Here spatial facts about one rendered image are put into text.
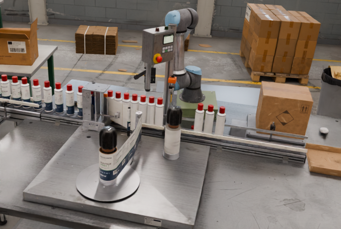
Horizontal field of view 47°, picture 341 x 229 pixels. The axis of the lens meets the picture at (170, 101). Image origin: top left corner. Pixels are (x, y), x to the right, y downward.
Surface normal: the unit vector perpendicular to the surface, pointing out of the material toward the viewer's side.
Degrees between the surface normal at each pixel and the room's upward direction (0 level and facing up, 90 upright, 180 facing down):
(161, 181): 0
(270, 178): 0
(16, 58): 89
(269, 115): 90
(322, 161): 0
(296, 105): 90
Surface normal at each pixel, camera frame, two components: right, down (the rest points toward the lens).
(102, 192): 0.07, -0.90
